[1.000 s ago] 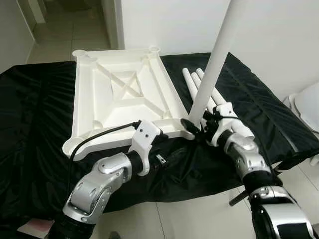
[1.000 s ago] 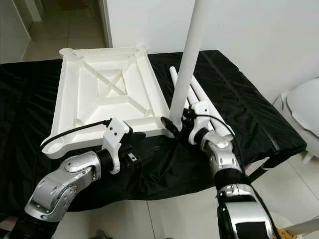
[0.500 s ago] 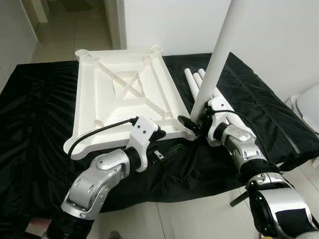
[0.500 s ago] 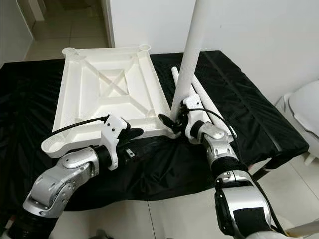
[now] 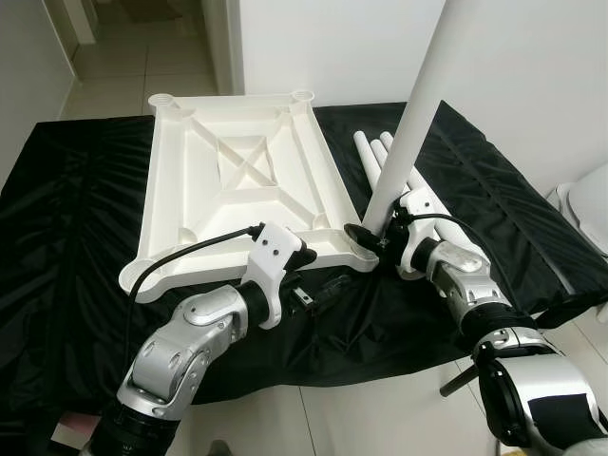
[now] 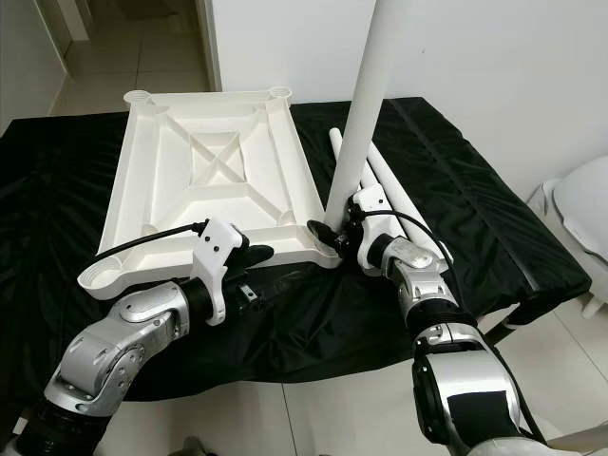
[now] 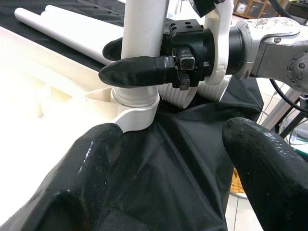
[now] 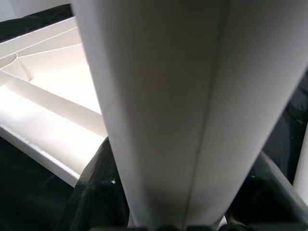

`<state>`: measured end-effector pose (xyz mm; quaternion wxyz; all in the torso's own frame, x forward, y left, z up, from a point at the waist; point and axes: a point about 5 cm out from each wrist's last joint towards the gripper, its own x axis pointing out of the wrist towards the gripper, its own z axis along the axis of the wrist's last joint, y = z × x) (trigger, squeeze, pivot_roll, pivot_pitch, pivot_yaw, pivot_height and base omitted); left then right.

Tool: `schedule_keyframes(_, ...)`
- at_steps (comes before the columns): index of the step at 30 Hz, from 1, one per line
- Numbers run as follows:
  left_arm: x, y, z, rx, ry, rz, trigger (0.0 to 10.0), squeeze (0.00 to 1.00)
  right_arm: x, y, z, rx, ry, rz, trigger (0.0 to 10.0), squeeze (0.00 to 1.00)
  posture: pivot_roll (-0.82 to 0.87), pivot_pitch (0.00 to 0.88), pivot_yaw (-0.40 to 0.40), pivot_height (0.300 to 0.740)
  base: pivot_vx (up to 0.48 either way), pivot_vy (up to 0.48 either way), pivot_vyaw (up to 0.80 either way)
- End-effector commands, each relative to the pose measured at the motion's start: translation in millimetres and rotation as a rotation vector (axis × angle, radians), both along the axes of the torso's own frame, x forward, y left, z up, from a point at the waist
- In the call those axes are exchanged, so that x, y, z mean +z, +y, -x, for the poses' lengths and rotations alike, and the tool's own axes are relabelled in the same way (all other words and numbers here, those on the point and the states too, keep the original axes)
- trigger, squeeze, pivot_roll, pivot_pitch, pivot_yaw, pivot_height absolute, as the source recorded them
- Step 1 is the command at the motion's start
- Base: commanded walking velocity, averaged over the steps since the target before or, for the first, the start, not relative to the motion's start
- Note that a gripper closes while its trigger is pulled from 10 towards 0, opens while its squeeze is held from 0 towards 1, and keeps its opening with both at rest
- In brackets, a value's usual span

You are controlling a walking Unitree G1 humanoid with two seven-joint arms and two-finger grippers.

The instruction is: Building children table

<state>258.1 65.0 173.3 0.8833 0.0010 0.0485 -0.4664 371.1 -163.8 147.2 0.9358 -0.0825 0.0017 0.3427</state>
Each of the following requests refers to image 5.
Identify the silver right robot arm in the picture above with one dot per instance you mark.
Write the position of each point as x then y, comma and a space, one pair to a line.
475, 294

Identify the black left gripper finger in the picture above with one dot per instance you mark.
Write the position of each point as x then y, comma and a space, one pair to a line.
330, 285
305, 257

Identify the white plastic table top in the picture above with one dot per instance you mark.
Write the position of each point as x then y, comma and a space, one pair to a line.
190, 209

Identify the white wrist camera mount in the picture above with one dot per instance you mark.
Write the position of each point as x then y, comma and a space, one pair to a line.
275, 249
423, 201

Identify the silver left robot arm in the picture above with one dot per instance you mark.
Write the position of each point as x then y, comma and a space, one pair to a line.
180, 351

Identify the pink stool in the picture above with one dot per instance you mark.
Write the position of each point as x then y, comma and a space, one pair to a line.
68, 432

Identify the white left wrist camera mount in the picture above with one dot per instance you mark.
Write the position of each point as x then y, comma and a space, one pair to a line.
275, 249

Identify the black tablecloth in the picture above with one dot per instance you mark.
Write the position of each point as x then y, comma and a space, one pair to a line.
532, 218

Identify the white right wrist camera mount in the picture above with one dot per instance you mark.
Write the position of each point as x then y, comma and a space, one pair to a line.
423, 201

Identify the white round appliance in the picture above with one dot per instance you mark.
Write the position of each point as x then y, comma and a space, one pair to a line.
587, 204

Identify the grey left robot foot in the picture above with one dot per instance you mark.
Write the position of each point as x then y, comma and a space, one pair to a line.
217, 450

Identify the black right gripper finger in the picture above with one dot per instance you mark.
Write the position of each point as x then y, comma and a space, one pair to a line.
363, 240

